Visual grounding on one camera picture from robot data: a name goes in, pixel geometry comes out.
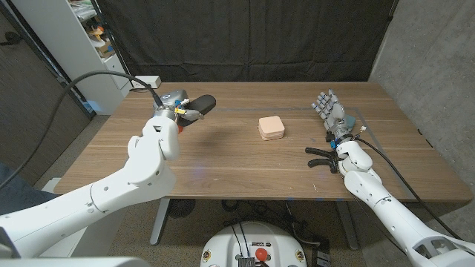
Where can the black glasses case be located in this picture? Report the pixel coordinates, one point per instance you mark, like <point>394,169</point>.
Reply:
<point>204,103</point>

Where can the white power strip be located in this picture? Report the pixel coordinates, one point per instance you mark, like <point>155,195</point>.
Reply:
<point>143,82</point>

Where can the white shelf cabinet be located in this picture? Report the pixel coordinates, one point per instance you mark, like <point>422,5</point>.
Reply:
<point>70,44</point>

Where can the grey table leg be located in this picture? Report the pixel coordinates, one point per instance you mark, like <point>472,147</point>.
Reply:
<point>347,226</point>
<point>159,222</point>

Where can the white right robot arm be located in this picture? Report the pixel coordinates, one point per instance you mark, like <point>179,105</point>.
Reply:
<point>397,215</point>

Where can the white robot torso base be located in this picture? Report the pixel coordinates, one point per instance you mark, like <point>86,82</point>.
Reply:
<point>278,241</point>

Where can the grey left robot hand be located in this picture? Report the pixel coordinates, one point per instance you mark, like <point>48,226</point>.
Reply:
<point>172,102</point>

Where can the pink jewelry box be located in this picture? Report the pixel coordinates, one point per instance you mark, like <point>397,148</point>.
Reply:
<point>271,127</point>

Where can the round black floor fan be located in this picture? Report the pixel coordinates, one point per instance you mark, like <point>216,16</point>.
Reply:
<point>180,207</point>

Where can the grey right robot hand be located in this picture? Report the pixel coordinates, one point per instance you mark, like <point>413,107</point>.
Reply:
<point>335,113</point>

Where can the person leg in jeans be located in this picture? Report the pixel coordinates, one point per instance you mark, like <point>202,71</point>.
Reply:
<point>22,196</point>

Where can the orange toy figure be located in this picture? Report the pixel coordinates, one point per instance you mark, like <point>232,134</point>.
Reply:
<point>97,31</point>

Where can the cardboard box on shelf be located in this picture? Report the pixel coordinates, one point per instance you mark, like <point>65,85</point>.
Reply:
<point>105,48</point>

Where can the black forked plastic tool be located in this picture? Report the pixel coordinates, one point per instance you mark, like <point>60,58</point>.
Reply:
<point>319,151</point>

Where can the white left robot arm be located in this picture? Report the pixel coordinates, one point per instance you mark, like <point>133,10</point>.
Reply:
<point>111,196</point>

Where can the black curtain backdrop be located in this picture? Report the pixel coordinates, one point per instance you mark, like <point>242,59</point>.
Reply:
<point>252,37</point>

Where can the teal small case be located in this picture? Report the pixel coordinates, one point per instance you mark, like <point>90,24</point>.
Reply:
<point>351,121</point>

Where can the red emergency stop button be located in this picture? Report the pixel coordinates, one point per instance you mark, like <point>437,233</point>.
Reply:
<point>261,254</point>

